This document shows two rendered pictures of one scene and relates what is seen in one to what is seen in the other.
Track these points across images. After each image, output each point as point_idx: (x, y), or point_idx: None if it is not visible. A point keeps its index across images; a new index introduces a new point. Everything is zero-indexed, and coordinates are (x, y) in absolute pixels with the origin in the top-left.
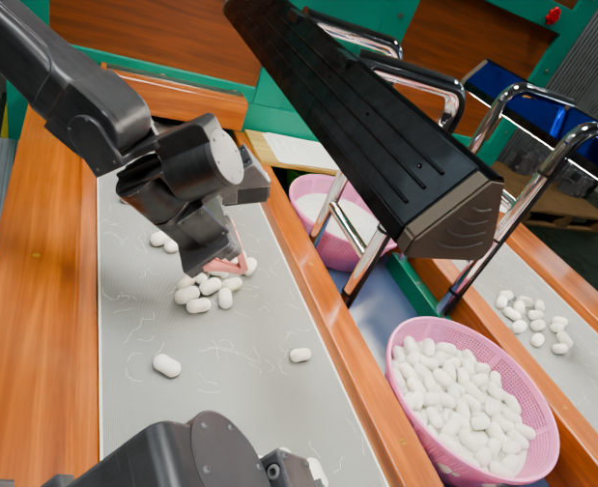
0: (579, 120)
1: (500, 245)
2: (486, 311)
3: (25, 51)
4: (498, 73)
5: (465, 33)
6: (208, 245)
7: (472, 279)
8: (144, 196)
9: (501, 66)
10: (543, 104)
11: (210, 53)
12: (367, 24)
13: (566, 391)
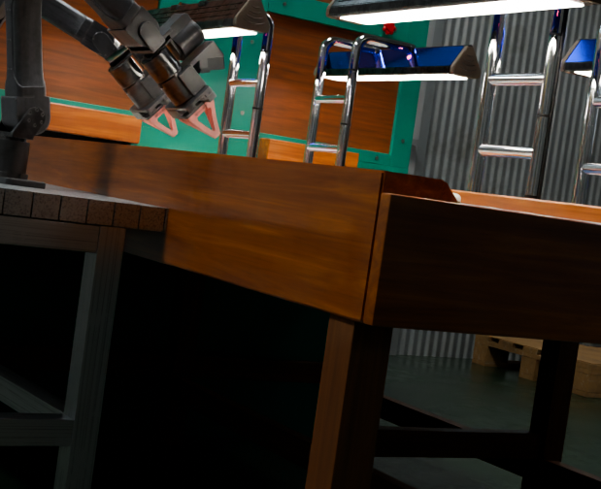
0: (383, 53)
1: (349, 125)
2: None
3: (74, 14)
4: (336, 55)
5: (316, 50)
6: (155, 98)
7: (343, 159)
8: (125, 66)
9: (338, 51)
10: (364, 56)
11: (104, 87)
12: (226, 52)
13: None
